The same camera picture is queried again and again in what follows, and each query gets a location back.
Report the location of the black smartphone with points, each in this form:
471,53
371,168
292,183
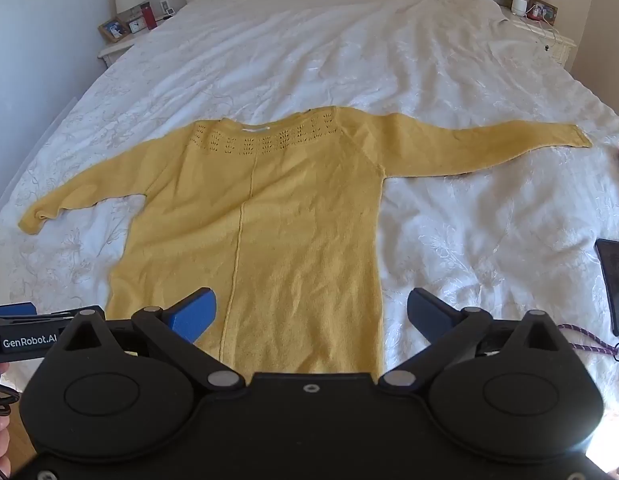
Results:
617,285

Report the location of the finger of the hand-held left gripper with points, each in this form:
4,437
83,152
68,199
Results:
14,309

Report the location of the white wall socket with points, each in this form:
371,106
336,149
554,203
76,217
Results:
167,7

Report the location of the white embroidered bedspread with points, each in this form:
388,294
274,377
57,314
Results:
339,55

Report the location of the red bottle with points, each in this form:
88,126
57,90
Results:
150,17

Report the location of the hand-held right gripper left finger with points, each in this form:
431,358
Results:
197,316

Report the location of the white cylinder speaker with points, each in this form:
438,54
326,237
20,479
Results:
519,4

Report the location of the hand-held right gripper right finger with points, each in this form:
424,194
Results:
429,314

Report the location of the wooden photo frame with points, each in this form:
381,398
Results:
542,11
114,29

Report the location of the yellow knit sweater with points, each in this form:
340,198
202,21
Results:
289,220

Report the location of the small white clock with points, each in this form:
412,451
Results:
136,25

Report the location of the white nightstand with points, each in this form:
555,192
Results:
549,35
120,49

